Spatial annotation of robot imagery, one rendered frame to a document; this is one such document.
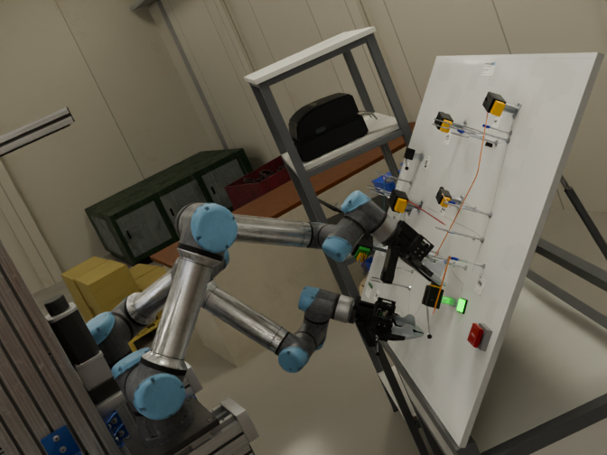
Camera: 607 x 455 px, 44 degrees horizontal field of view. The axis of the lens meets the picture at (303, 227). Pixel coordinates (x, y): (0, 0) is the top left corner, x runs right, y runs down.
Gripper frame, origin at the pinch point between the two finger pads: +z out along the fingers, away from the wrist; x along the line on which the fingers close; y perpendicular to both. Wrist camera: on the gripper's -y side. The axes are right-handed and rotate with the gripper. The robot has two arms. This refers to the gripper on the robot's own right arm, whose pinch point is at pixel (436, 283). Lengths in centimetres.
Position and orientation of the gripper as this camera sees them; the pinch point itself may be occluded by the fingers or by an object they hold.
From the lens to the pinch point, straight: 215.2
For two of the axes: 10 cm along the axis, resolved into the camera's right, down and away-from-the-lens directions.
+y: 6.3, -7.7, 0.6
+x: -1.8, -0.7, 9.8
